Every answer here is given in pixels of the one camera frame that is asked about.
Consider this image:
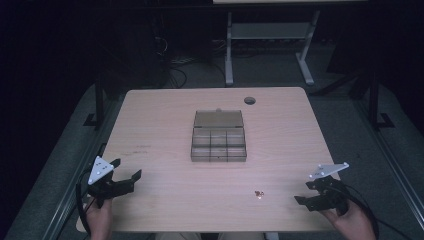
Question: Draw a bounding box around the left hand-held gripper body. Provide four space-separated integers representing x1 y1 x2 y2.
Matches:
86 155 135 209

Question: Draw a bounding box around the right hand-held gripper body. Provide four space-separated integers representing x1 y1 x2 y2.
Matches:
305 161 351 216

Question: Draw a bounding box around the clear plastic compartment box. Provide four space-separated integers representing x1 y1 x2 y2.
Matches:
190 108 248 163

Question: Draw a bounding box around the person's right hand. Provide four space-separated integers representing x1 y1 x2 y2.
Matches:
321 199 378 240

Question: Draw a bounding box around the person's left hand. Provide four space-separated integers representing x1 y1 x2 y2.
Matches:
83 195 114 240

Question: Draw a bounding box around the black metal stand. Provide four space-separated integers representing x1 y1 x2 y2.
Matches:
366 68 396 129
83 71 108 128

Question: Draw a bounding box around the grey metal floor rail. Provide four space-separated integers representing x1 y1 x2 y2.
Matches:
353 98 424 231
41 96 123 240

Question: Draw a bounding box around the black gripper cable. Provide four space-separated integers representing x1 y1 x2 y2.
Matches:
75 168 101 236
328 182 416 240

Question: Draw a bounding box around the tangle of floor cables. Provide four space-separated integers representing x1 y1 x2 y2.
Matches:
151 34 228 89

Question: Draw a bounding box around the white metal desk frame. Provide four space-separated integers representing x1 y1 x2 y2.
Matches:
211 0 369 87

